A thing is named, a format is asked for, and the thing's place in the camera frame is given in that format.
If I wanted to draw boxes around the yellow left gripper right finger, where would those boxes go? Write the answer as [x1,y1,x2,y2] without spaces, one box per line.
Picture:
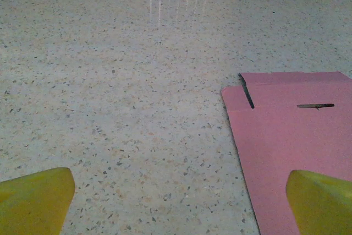
[285,170,352,235]

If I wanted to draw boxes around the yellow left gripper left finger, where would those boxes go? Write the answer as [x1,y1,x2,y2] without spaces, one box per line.
[0,167,76,235]

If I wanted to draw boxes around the pink paper box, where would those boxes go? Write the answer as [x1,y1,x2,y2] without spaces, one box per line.
[221,71,352,235]

